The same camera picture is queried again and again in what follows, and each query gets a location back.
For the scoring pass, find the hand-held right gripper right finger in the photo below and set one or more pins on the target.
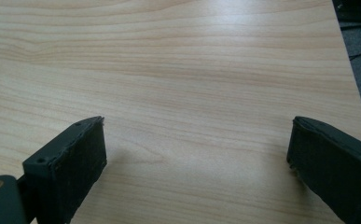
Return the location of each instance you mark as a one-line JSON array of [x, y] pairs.
[[333, 168]]

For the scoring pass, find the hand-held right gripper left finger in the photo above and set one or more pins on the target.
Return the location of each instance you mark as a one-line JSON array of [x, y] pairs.
[[72, 165]]

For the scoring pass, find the dark equipment base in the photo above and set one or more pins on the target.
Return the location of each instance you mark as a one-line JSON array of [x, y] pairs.
[[355, 9]]

